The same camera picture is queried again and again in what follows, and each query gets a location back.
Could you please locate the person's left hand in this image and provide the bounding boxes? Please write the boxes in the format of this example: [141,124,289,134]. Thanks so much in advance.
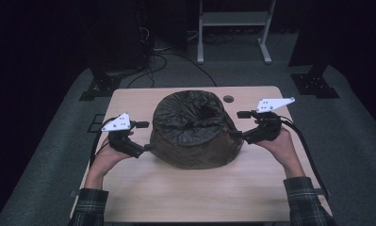
[90,137,135,173]

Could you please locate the white metal stand frame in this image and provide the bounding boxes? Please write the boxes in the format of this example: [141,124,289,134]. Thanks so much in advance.
[197,0,277,65]

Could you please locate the right hand-held gripper cable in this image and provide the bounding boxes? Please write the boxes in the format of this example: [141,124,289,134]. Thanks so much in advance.
[279,116,331,200]

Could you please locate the black tape square outline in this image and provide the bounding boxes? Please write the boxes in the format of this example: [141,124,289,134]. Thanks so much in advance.
[87,113,106,134]

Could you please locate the black floor cable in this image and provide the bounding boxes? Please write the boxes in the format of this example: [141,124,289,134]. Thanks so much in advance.
[126,53,218,89]

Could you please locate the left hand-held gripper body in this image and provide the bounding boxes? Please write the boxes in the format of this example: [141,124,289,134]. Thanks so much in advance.
[101,112,145,159]

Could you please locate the dark equipment cabinet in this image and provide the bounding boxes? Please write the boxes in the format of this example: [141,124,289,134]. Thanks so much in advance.
[88,0,154,74]

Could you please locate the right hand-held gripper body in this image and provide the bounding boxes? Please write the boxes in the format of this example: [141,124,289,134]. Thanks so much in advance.
[243,97,296,145]

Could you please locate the black plastic trash bag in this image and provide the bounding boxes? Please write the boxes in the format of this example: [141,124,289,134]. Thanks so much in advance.
[149,89,245,170]

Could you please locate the black stand base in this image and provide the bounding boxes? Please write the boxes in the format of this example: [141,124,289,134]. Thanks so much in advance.
[78,67,123,102]
[290,64,340,100]

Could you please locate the person's right hand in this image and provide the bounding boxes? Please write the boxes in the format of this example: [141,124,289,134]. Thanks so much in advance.
[255,126,300,170]

